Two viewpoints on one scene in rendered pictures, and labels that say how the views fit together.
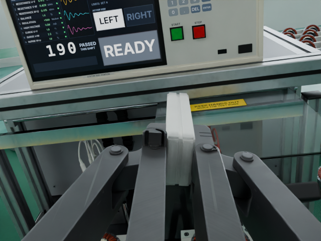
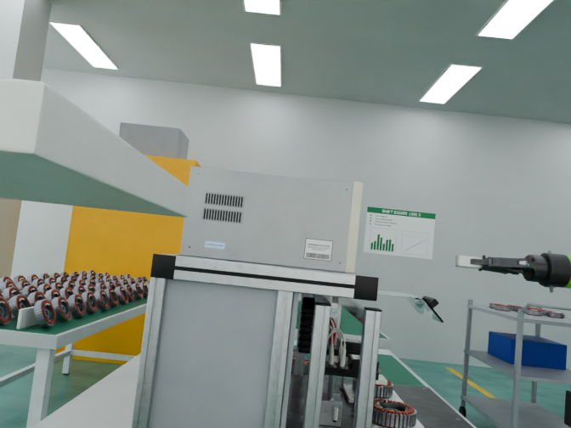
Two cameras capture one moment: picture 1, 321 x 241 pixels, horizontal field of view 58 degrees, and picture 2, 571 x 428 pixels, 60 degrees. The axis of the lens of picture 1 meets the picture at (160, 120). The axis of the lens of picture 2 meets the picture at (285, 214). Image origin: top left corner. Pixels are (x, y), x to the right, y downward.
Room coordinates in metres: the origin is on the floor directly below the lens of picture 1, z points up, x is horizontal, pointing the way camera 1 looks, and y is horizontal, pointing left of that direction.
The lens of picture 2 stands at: (0.81, 1.32, 1.14)
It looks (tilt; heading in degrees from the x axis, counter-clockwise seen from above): 5 degrees up; 264
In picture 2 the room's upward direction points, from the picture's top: 6 degrees clockwise
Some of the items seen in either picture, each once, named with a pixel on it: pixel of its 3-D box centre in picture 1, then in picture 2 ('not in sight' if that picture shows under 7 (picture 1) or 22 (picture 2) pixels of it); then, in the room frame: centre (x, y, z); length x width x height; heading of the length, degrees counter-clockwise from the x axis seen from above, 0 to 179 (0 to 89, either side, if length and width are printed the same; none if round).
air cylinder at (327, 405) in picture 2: (110, 208); (329, 408); (0.55, 0.15, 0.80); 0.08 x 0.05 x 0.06; 84
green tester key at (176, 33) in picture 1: (176, 33); not in sight; (0.52, -0.05, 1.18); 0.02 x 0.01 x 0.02; 84
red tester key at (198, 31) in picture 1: (198, 31); not in sight; (0.51, -0.09, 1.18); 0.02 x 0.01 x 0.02; 84
